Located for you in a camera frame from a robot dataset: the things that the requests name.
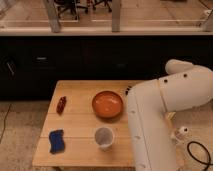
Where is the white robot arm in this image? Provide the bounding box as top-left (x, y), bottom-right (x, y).
top-left (126, 59), bottom-right (213, 171)

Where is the orange bowl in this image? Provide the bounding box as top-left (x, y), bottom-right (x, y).
top-left (92, 91), bottom-right (123, 118)

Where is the wooden table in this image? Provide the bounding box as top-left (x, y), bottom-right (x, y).
top-left (33, 80), bottom-right (140, 169)

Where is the red snack bag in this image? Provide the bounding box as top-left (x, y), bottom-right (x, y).
top-left (56, 97), bottom-right (66, 114)

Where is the white cup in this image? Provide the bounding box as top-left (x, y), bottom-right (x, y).
top-left (94, 127), bottom-right (115, 150)

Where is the blue sponge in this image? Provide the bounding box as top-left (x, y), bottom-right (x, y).
top-left (49, 130), bottom-right (65, 154)

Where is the black cabinet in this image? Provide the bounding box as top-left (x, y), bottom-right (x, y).
top-left (0, 35), bottom-right (213, 100)

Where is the black office chair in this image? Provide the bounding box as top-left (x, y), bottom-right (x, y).
top-left (54, 0), bottom-right (88, 19)

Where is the black floor cable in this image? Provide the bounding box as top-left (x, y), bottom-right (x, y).
top-left (0, 103), bottom-right (13, 144)

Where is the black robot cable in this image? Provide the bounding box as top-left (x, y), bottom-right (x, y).
top-left (186, 140), bottom-right (213, 171)

